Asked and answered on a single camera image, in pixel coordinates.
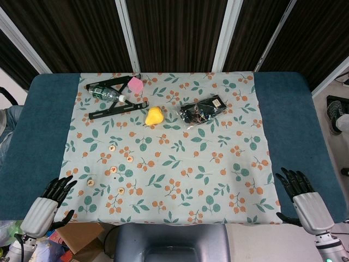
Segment grey robot torso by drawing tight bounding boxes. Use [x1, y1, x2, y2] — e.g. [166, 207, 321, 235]
[113, 223, 230, 262]

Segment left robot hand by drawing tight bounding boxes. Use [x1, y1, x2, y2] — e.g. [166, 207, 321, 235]
[20, 175, 78, 239]

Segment person in blue jeans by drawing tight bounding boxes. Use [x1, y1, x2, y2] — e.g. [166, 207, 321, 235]
[0, 105, 24, 164]

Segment black metal bracket frame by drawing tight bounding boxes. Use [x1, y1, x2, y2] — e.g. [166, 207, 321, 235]
[86, 73, 150, 120]

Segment black item in plastic bag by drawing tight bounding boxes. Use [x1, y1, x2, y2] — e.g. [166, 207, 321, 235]
[179, 94, 228, 127]

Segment teal table cover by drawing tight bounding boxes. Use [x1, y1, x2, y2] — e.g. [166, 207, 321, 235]
[0, 71, 349, 224]

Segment dark knit sneaker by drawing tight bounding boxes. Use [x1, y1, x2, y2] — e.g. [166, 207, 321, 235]
[326, 100, 344, 136]

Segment black floor cable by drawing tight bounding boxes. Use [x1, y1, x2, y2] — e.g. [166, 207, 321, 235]
[104, 225, 118, 248]

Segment floral printed tablecloth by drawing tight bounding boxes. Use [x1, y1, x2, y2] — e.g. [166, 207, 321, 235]
[51, 71, 283, 226]

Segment white partition post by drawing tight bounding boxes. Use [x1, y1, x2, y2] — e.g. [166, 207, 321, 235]
[0, 8, 52, 74]
[114, 0, 141, 73]
[312, 57, 349, 98]
[253, 0, 297, 72]
[212, 0, 243, 72]

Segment pink cube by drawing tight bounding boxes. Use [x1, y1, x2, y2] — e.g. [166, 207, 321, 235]
[127, 76, 145, 95]

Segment white trouser leg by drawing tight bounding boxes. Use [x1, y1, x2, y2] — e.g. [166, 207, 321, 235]
[335, 113, 349, 132]

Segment green plastic bag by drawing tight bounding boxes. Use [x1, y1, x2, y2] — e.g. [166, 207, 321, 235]
[0, 220, 24, 246]

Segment clear plastic water bottle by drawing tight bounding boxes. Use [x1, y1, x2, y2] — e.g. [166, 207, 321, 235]
[88, 85, 127, 103]

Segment black floor stand base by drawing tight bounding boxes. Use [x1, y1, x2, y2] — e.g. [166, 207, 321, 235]
[326, 94, 349, 109]

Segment brown cardboard box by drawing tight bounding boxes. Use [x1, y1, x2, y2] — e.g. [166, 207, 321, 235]
[56, 222, 106, 262]

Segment yellow toy pear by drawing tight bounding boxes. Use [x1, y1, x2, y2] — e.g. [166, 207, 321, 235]
[144, 106, 165, 127]

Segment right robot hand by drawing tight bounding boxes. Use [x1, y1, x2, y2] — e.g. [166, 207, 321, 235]
[274, 167, 335, 235]

